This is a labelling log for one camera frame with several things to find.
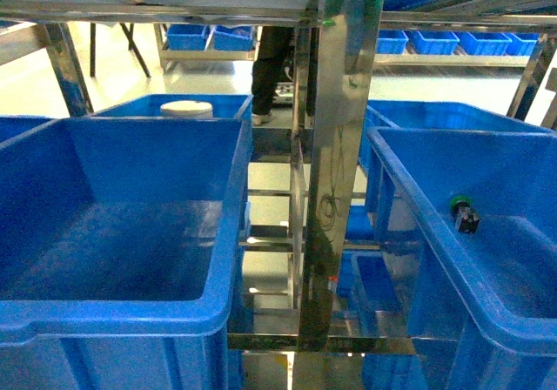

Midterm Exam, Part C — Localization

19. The blue bin behind with container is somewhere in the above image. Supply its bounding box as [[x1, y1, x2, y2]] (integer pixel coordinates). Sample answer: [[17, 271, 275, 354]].
[[93, 94, 252, 119]]

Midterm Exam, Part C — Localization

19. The right blue shelf bin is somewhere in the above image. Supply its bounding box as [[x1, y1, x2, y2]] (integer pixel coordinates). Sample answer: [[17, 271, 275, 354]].
[[366, 127, 556, 389]]

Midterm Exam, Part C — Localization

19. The green mushroom push button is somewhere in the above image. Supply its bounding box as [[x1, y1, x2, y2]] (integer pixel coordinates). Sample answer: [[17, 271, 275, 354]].
[[449, 195, 480, 233]]

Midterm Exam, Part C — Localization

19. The stainless steel roller shelf rack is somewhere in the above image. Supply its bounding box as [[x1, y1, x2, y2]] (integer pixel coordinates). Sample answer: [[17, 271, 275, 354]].
[[1, 0, 556, 387]]

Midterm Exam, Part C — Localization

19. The large blue bin upper shelf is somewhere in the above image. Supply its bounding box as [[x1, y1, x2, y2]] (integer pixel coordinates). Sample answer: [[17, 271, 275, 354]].
[[1, 118, 252, 389]]

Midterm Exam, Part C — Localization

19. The person in black trousers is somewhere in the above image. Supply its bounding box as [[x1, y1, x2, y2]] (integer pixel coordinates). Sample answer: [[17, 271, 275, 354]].
[[251, 26, 294, 126]]

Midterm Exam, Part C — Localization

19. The white cylindrical container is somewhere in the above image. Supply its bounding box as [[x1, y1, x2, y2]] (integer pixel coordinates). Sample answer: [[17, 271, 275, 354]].
[[160, 100, 213, 119]]

